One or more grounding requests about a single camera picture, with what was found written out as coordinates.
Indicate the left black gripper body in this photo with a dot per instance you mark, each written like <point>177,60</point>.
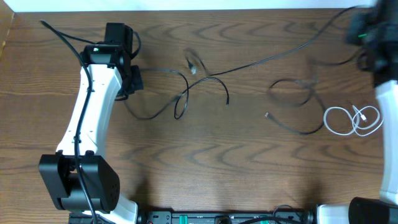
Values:
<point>136,79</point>

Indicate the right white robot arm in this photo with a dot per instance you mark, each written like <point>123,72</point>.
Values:
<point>376,32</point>

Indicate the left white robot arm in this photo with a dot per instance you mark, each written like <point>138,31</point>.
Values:
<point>77,176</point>

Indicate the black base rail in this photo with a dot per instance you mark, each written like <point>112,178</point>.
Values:
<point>281,214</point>

